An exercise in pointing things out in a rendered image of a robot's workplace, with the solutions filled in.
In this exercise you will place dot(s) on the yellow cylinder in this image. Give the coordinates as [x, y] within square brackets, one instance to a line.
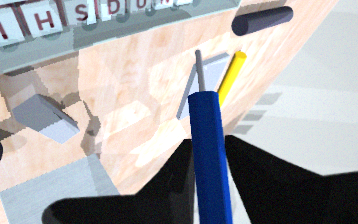
[234, 67]

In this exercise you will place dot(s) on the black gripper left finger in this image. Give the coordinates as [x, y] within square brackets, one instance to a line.
[167, 198]

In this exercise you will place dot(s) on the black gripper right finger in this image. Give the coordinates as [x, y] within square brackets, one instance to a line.
[275, 191]

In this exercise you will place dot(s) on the keyboard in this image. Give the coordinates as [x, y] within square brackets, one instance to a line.
[32, 31]

